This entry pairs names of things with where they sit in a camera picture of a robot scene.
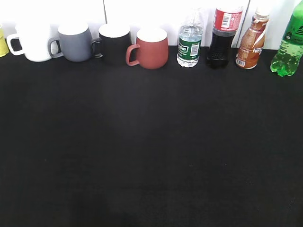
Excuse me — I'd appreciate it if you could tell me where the green soda bottle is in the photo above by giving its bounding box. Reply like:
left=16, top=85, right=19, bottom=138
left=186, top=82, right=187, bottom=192
left=270, top=1, right=303, bottom=77

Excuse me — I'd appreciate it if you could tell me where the white mug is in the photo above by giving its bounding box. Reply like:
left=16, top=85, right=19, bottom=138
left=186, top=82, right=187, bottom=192
left=7, top=23, right=52, bottom=62

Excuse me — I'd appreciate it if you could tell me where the cola bottle red label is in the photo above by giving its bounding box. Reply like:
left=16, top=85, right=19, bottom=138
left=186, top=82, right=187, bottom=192
left=206, top=5, right=243, bottom=69

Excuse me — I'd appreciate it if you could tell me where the brown coffee drink bottle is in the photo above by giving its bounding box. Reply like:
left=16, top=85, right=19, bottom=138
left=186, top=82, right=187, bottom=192
left=235, top=5, right=270, bottom=70

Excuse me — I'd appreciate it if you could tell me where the grey mug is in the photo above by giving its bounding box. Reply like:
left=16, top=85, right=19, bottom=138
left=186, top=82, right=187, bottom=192
left=47, top=21, right=92, bottom=62

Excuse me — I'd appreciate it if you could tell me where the yellow cup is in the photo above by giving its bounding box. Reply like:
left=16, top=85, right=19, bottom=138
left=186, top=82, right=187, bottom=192
left=0, top=24, right=9, bottom=57

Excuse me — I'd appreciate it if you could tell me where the clear water bottle green label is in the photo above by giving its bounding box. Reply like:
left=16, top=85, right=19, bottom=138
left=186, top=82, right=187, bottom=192
left=177, top=8, right=204, bottom=68

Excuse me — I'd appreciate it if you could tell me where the black mug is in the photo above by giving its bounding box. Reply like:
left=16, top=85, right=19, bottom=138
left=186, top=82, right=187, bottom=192
left=91, top=23, right=132, bottom=65

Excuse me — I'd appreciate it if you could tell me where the red mug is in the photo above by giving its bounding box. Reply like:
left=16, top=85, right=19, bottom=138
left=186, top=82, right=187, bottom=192
left=125, top=27, right=169, bottom=70

